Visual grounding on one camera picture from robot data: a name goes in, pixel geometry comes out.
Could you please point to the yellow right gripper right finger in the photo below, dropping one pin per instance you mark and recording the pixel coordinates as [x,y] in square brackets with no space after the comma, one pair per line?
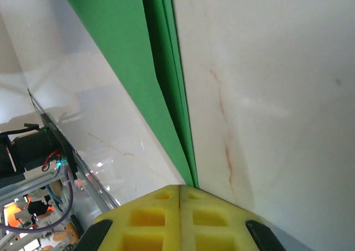
[213,228]

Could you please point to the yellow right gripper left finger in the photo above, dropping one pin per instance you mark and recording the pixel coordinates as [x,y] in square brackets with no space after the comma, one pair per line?
[147,228]

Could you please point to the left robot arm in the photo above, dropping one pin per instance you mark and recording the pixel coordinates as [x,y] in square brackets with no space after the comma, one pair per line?
[30,151]

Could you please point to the aluminium rail frame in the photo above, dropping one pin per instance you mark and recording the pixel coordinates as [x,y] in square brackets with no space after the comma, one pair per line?
[94,190]

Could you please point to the green cloth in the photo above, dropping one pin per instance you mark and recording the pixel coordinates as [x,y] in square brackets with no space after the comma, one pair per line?
[124,67]

